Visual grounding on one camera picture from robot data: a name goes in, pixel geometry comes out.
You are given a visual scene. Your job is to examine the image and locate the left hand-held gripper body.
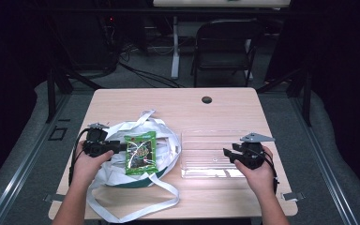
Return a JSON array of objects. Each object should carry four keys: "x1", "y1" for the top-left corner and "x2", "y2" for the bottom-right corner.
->
[{"x1": 82, "y1": 122, "x2": 122, "y2": 158}]

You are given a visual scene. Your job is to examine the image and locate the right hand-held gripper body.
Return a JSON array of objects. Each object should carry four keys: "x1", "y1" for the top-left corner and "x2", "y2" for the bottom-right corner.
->
[{"x1": 239, "y1": 132, "x2": 277, "y2": 170}]

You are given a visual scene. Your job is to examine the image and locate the green snack packet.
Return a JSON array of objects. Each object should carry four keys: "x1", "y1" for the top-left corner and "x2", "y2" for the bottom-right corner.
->
[{"x1": 123, "y1": 130, "x2": 159, "y2": 176}]

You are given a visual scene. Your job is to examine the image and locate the white tote bag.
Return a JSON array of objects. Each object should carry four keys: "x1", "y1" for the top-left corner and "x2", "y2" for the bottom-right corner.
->
[{"x1": 85, "y1": 109, "x2": 183, "y2": 224}]

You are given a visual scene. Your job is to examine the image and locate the person's left hand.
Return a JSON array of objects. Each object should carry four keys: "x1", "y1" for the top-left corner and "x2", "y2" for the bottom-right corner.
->
[{"x1": 71, "y1": 141, "x2": 115, "y2": 188}]

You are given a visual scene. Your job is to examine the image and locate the person's right hand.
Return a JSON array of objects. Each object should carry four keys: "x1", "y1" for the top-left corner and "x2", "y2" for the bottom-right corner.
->
[{"x1": 233, "y1": 145, "x2": 277, "y2": 197}]

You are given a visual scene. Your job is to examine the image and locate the black metal stand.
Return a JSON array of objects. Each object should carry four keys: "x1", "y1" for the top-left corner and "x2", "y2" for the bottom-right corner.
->
[
  {"x1": 256, "y1": 66, "x2": 313, "y2": 128},
  {"x1": 44, "y1": 60, "x2": 105, "y2": 125}
]

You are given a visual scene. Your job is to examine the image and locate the black folding chair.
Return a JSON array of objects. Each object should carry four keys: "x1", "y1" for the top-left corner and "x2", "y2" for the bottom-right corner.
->
[{"x1": 190, "y1": 18, "x2": 260, "y2": 89}]

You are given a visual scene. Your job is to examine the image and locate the white table leg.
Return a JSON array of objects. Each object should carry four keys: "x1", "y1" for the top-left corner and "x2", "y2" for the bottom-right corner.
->
[{"x1": 170, "y1": 15, "x2": 182, "y2": 80}]

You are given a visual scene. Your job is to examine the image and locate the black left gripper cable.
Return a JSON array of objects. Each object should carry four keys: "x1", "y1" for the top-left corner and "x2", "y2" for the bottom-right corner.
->
[{"x1": 67, "y1": 127, "x2": 91, "y2": 188}]

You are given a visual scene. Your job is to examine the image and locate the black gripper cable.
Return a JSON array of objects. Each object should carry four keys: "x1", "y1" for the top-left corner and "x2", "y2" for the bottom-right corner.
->
[
  {"x1": 262, "y1": 149, "x2": 280, "y2": 195},
  {"x1": 67, "y1": 127, "x2": 91, "y2": 188}
]

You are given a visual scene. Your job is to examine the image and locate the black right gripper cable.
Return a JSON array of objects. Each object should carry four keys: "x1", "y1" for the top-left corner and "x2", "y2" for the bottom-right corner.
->
[{"x1": 262, "y1": 149, "x2": 280, "y2": 195}]

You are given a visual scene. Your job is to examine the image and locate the grey table bracket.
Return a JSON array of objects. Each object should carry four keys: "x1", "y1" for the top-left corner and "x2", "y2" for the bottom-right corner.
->
[
  {"x1": 42, "y1": 193, "x2": 59, "y2": 203},
  {"x1": 280, "y1": 191, "x2": 307, "y2": 203}
]

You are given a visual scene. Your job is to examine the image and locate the aluminium floor rail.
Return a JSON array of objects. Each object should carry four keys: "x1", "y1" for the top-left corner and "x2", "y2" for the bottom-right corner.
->
[
  {"x1": 289, "y1": 93, "x2": 360, "y2": 225},
  {"x1": 0, "y1": 93, "x2": 72, "y2": 225}
]

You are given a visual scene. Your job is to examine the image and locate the black floor cables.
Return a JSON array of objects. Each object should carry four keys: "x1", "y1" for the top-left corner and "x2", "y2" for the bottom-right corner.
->
[{"x1": 117, "y1": 46, "x2": 186, "y2": 89}]

